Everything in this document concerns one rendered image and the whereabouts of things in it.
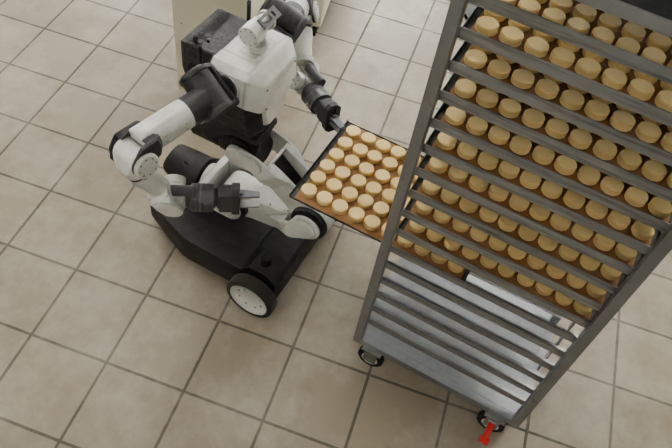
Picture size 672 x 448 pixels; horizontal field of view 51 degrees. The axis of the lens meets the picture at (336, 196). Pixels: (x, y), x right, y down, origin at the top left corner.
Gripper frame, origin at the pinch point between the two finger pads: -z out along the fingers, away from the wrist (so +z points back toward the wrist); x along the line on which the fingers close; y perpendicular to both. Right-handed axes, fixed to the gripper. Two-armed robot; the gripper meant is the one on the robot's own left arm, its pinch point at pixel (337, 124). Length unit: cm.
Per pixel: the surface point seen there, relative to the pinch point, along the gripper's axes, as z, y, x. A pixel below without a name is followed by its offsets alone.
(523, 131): -70, -3, 63
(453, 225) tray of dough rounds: -62, -3, 18
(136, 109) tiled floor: 104, -39, -68
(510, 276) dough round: -80, 8, 9
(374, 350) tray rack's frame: -58, -13, -56
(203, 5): 89, -9, -9
